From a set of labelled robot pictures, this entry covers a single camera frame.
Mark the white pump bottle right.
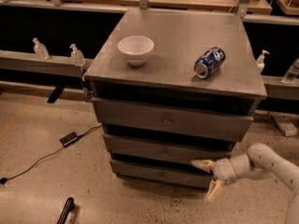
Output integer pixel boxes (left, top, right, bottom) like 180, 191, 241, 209
256, 49, 270, 72

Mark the clear pump bottle far left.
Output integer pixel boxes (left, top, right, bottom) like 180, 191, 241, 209
33, 37, 50, 60

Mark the grey metal shelf rail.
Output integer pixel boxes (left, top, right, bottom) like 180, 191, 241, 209
0, 50, 93, 77

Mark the clear plastic water bottle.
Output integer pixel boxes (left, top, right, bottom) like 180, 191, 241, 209
282, 59, 299, 83

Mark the grey wooden drawer cabinet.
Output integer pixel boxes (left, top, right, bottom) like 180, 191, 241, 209
85, 10, 266, 175

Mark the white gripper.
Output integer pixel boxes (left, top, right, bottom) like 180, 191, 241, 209
192, 158, 237, 203

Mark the black cylindrical handle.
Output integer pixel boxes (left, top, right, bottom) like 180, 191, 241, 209
57, 197, 75, 224

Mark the clear pump bottle near cabinet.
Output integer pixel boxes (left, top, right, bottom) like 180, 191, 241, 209
70, 44, 85, 66

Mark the grey drawer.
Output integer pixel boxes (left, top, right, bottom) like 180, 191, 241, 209
103, 134, 231, 165
92, 98, 253, 142
110, 160, 212, 189

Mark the crushed blue soda can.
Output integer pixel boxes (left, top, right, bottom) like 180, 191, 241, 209
193, 47, 226, 78

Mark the black power adapter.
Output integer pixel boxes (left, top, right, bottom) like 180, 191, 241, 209
60, 132, 78, 147

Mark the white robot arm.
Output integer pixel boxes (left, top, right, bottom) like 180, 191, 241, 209
192, 143, 299, 224

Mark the white ceramic bowl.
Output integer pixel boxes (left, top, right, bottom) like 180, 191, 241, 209
118, 35, 154, 66

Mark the grey block on floor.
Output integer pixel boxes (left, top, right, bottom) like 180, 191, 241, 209
273, 116, 297, 137

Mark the black power cable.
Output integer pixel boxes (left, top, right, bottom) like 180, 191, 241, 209
0, 124, 104, 186

